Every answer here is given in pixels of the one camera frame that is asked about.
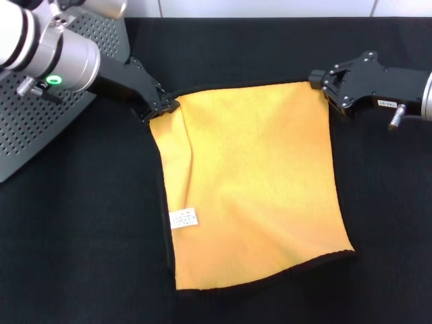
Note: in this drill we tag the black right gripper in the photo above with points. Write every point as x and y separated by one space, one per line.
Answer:
378 84

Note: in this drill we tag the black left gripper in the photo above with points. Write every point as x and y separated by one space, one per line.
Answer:
128 84

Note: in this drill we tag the grey yellow towel black trim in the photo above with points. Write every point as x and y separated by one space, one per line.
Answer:
253 185

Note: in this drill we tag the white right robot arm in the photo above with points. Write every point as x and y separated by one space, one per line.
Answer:
427 98

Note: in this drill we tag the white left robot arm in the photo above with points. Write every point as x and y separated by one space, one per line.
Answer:
40 44

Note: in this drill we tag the grey perforated storage box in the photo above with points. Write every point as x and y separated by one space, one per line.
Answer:
30 135

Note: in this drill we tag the black tablecloth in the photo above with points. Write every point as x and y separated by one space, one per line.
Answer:
84 253

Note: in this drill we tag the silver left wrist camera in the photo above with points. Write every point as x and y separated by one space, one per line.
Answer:
94 6

